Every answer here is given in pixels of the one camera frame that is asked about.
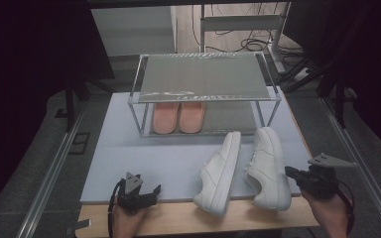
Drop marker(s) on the black curtain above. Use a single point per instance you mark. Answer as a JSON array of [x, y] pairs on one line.
[[20, 66], [370, 59]]

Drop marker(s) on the metal frame desk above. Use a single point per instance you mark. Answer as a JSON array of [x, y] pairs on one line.
[[241, 23]]

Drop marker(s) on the black stand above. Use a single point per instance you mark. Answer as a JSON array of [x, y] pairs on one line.
[[327, 82], [76, 95]]

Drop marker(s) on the white sneaker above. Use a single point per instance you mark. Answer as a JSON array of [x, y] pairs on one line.
[[216, 175], [271, 165]]

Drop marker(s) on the white power strip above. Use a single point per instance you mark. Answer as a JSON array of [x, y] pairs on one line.
[[301, 74]]

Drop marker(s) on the metal frame shoe rack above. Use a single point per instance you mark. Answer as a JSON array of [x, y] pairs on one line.
[[205, 76]]

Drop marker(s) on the black table bracket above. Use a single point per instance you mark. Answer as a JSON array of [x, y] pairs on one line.
[[79, 226]]

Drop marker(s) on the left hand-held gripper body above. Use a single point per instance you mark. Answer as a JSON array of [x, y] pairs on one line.
[[133, 195]]

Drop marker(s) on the pink slipper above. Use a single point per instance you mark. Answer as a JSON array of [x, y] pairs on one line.
[[164, 119], [191, 117]]

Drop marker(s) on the person's left hand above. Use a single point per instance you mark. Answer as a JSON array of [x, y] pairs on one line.
[[129, 223]]

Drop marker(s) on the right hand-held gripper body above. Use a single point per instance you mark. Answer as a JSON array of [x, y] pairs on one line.
[[324, 178]]

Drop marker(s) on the person's right hand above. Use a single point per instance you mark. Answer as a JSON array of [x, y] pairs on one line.
[[327, 214]]

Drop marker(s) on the aluminium rail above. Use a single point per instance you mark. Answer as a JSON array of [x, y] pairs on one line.
[[46, 185], [360, 165]]

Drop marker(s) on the white panel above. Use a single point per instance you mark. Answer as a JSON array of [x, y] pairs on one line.
[[132, 31]]

